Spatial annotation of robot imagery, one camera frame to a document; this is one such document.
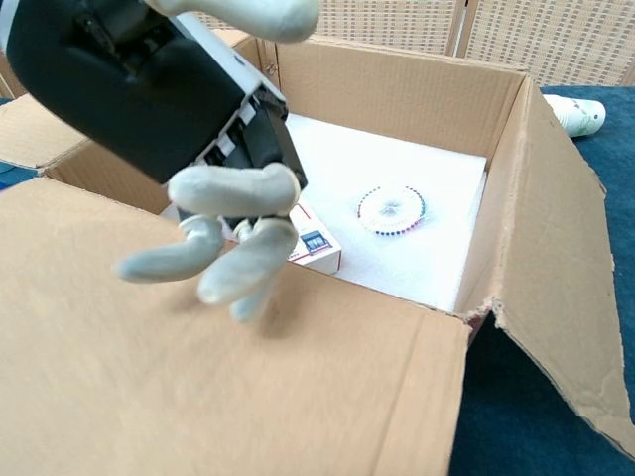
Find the wheel of coloured pins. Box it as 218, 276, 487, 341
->
354, 185, 429, 237

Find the stack of white paper cups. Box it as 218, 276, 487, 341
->
543, 93, 607, 139

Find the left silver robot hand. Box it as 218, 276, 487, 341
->
0, 0, 321, 324

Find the small white and red box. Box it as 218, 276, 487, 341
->
217, 205, 343, 274

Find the blue carpet table cover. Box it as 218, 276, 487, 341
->
0, 84, 635, 476

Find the white foam sheet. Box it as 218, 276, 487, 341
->
158, 112, 490, 314

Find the red cardboard shipping box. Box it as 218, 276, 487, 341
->
0, 29, 635, 476

